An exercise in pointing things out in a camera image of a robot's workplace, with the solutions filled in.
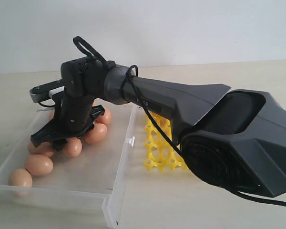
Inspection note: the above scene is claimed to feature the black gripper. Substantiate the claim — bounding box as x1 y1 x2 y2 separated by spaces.
31 94 105 151

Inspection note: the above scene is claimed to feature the clear plastic tray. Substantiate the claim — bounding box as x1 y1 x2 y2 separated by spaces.
0 102 137 228

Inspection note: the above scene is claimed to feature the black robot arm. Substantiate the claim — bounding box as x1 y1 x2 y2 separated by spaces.
30 57 286 198

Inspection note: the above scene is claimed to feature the yellow plastic egg tray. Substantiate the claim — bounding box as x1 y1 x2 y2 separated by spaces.
144 118 187 171

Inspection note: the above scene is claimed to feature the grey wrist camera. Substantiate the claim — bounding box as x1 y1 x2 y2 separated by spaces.
29 79 63 103

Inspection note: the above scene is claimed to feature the black cable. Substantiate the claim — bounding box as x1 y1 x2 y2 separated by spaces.
72 36 286 208

